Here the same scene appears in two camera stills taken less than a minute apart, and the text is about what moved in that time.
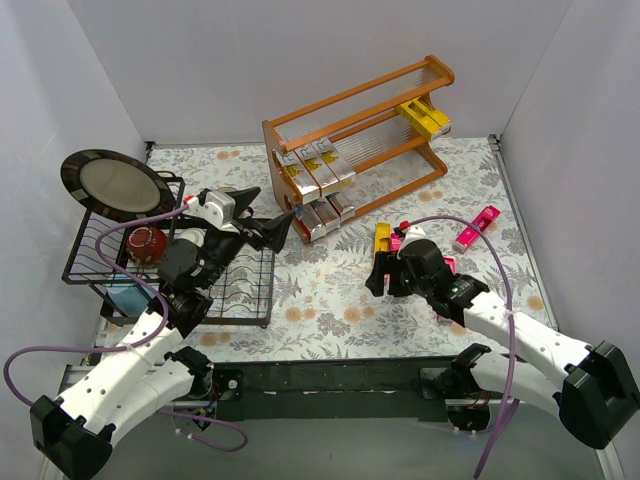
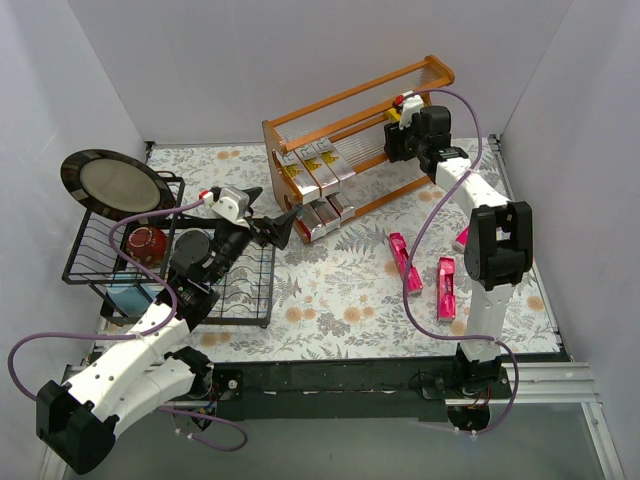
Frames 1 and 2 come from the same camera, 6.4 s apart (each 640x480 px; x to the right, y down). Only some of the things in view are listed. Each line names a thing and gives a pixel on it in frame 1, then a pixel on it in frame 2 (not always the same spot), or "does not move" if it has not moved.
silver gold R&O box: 298,176 does not move
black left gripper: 248,227 does not move
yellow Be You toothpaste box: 382,239 to 392,115
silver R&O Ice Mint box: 343,211 does not move
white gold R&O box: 325,177 does not move
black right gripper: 391,270 to 396,142
